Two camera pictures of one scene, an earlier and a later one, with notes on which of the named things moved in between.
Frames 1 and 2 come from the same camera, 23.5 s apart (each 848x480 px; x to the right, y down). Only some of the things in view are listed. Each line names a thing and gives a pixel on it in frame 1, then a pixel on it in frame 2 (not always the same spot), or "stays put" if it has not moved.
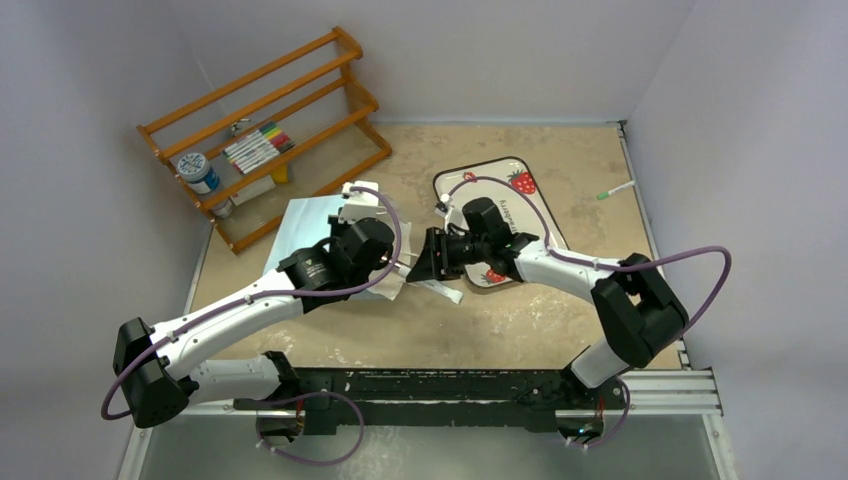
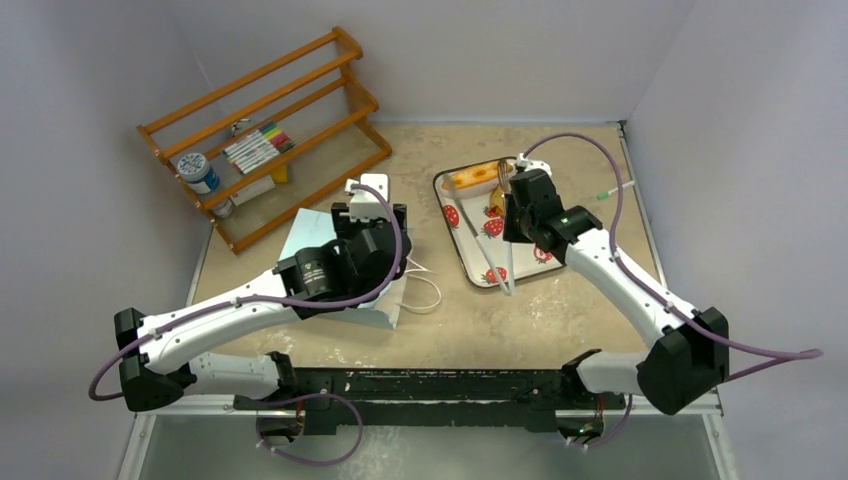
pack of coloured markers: [259, 147] stays put
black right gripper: [448, 252] → [515, 208]
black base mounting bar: [515, 397] stays put
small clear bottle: [225, 210] stays put
